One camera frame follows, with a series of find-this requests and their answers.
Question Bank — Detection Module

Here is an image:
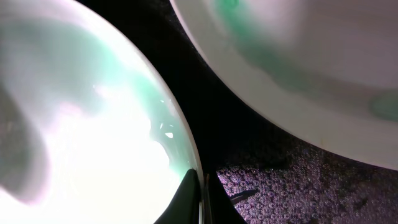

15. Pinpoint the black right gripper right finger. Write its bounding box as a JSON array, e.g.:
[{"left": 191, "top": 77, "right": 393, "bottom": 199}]
[{"left": 208, "top": 172, "right": 246, "bottom": 224}]

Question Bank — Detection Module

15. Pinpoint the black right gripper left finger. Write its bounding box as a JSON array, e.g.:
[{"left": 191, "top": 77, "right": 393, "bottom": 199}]
[{"left": 154, "top": 169, "right": 201, "bottom": 224}]

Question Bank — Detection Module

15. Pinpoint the pale green plate bottom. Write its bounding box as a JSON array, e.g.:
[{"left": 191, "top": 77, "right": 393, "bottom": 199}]
[{"left": 1, "top": 0, "right": 205, "bottom": 223}]

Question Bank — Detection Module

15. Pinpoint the pale green plate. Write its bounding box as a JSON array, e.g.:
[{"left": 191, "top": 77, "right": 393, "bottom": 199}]
[
  {"left": 171, "top": 0, "right": 397, "bottom": 169},
  {"left": 1, "top": 0, "right": 205, "bottom": 223}
]

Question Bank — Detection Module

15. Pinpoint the black round tray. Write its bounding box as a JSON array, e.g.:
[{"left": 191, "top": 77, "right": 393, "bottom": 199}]
[{"left": 81, "top": 0, "right": 397, "bottom": 223}]

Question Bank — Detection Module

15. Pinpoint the pale green plate top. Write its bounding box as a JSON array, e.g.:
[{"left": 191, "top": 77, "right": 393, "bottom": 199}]
[{"left": 171, "top": 0, "right": 397, "bottom": 169}]

